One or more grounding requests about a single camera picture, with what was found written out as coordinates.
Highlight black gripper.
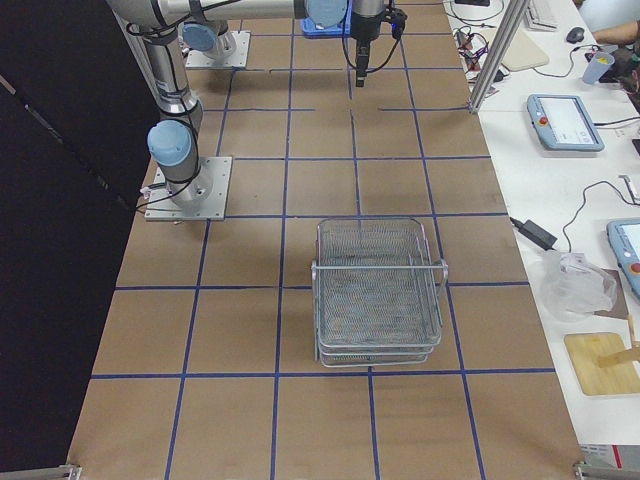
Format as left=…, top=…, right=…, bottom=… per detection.
left=350, top=0, right=386, bottom=88

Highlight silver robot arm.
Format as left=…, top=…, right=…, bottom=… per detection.
left=182, top=20, right=237, bottom=61
left=109, top=1, right=406, bottom=219

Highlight blue plastic tray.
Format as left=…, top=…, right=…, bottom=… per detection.
left=300, top=17, right=350, bottom=39

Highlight beige pad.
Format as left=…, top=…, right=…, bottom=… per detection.
left=502, top=29, right=549, bottom=72

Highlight white keyboard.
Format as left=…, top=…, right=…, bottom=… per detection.
left=525, top=0, right=558, bottom=31

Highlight far blue teach pendant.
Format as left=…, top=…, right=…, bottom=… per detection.
left=526, top=94, right=605, bottom=152

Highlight blue teach pendant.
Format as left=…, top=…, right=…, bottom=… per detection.
left=526, top=94, right=605, bottom=152
left=606, top=218, right=640, bottom=298

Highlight black computer mouse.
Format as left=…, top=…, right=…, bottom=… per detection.
left=565, top=27, right=585, bottom=44

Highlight blue plastic cup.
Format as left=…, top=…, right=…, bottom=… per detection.
left=582, top=51, right=615, bottom=85

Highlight black power adapter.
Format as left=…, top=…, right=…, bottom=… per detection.
left=510, top=218, right=557, bottom=251

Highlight clear plastic bag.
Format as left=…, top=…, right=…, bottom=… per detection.
left=540, top=251, right=618, bottom=315

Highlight near blue teach pendant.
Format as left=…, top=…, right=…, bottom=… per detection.
left=606, top=218, right=640, bottom=298

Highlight wooden board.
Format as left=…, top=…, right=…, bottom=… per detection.
left=564, top=332, right=639, bottom=396

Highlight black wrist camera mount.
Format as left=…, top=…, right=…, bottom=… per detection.
left=386, top=7, right=407, bottom=41

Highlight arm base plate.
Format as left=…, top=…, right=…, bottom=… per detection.
left=144, top=156, right=233, bottom=221
left=183, top=25, right=251, bottom=70

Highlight aluminium frame post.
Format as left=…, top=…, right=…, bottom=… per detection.
left=468, top=0, right=529, bottom=114

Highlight stacked wire mesh shelf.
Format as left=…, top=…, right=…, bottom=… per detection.
left=311, top=217, right=448, bottom=367

